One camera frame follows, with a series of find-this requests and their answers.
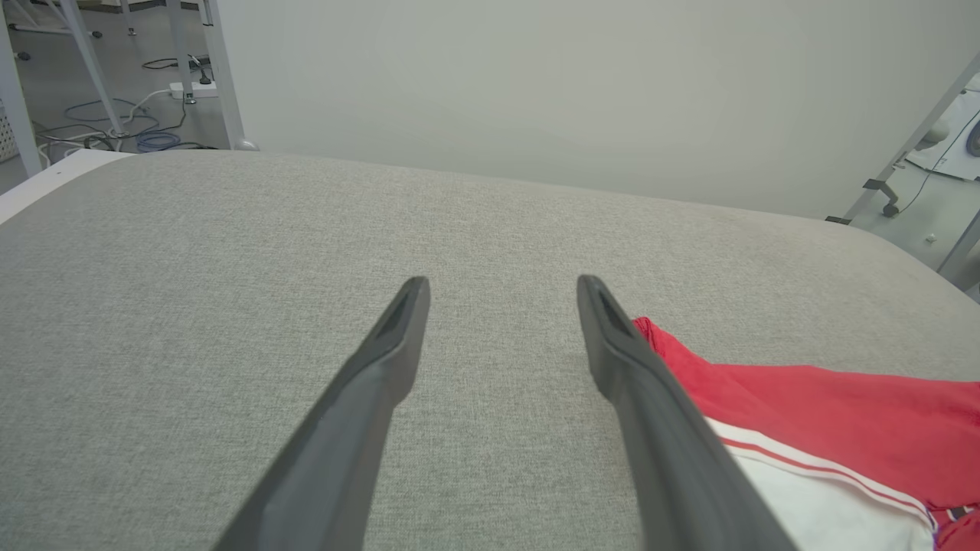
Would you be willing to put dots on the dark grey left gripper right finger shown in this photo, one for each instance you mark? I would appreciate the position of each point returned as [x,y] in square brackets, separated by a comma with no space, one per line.
[666,436]

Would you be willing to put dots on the upright grey metal leg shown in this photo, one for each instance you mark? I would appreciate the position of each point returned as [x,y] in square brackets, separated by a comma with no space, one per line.
[181,46]

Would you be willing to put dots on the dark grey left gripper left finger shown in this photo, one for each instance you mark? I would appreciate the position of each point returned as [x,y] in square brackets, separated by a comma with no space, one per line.
[344,428]

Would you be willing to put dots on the white power strip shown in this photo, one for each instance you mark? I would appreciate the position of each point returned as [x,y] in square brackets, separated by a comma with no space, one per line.
[193,89]

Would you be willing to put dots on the slanted grey table leg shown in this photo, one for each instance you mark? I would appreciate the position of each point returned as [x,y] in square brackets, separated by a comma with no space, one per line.
[92,69]

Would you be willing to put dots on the red and white garment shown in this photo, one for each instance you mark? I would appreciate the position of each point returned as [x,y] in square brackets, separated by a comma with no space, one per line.
[834,413]

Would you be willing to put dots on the white washing machine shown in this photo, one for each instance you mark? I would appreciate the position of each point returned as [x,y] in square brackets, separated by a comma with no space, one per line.
[957,130]

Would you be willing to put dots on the thick grey table leg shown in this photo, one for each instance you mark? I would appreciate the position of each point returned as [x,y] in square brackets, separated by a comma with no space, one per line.
[17,107]

